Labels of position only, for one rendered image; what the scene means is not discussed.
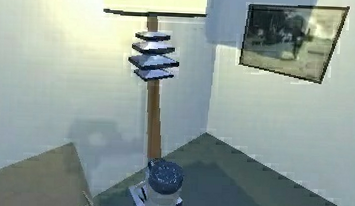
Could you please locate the clear bottle with blue lid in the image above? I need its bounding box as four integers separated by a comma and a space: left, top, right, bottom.
144, 157, 186, 206

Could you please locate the dark framed wall picture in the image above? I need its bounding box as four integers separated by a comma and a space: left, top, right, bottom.
238, 1, 351, 86

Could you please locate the floor lamp with wooden pole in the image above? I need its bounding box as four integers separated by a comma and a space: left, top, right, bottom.
93, 0, 209, 206

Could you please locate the brown wooden table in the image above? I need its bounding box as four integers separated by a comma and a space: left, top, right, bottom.
0, 138, 100, 206

